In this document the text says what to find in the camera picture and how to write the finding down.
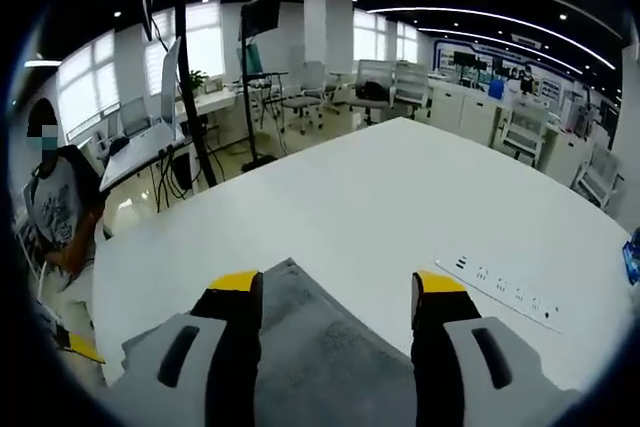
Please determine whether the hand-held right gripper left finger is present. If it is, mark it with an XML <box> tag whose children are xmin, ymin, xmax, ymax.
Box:
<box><xmin>107</xmin><ymin>269</ymin><xmax>265</xmax><ymax>427</ymax></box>

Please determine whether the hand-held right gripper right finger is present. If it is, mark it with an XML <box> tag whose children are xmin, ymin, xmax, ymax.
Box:
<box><xmin>410</xmin><ymin>269</ymin><xmax>561</xmax><ymax>427</ymax></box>

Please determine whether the grey towel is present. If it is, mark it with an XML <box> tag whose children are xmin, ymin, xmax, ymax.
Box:
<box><xmin>122</xmin><ymin>256</ymin><xmax>419</xmax><ymax>427</ymax></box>

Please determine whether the white table socket strip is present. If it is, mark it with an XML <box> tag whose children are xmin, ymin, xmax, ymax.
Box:
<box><xmin>433</xmin><ymin>254</ymin><xmax>566</xmax><ymax>336</ymax></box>

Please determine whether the white table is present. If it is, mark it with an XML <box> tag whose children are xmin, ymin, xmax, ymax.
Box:
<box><xmin>92</xmin><ymin>116</ymin><xmax>634</xmax><ymax>398</ymax></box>

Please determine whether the white desk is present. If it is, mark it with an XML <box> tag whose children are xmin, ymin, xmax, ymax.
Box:
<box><xmin>98</xmin><ymin>121</ymin><xmax>202</xmax><ymax>194</ymax></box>

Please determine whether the blue packet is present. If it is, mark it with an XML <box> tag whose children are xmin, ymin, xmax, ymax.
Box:
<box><xmin>621</xmin><ymin>229</ymin><xmax>640</xmax><ymax>284</ymax></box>

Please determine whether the black stand pole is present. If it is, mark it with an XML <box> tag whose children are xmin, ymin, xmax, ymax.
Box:
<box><xmin>174</xmin><ymin>0</ymin><xmax>219</xmax><ymax>189</ymax></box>

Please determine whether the white monitor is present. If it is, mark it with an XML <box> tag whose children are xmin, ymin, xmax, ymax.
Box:
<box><xmin>159</xmin><ymin>35</ymin><xmax>184</xmax><ymax>131</ymax></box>

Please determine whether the black bag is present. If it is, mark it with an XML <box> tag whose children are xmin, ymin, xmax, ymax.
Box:
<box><xmin>356</xmin><ymin>79</ymin><xmax>392</xmax><ymax>101</ymax></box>

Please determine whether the white mesh office chair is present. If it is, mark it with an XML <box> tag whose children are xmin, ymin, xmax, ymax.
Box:
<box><xmin>348</xmin><ymin>59</ymin><xmax>397</xmax><ymax>127</ymax></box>

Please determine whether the black monitor on stand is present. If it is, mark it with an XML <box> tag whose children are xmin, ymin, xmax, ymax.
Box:
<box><xmin>238</xmin><ymin>0</ymin><xmax>282</xmax><ymax>174</ymax></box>

